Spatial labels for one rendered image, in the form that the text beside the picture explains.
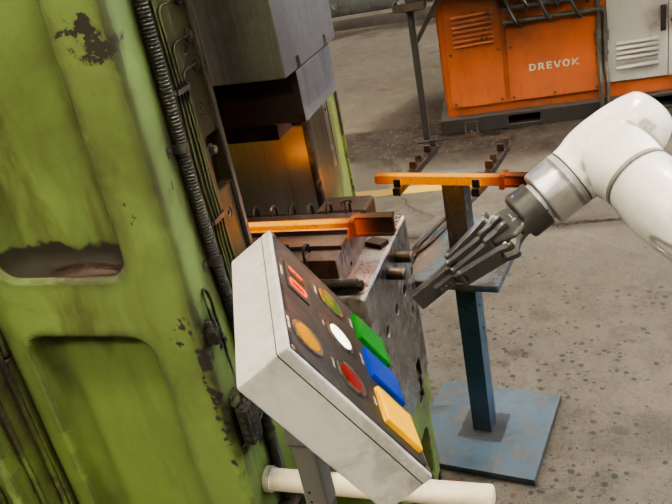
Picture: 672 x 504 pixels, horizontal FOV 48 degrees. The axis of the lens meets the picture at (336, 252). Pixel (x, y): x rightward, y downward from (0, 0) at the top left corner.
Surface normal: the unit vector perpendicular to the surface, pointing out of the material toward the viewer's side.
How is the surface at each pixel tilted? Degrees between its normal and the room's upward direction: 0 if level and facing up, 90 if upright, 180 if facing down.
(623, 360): 0
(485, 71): 92
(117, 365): 90
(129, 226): 89
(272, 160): 90
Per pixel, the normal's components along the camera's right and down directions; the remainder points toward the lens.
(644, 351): -0.18, -0.88
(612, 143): -0.49, -0.39
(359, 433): 0.14, 0.42
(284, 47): 0.94, -0.03
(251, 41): -0.29, 0.47
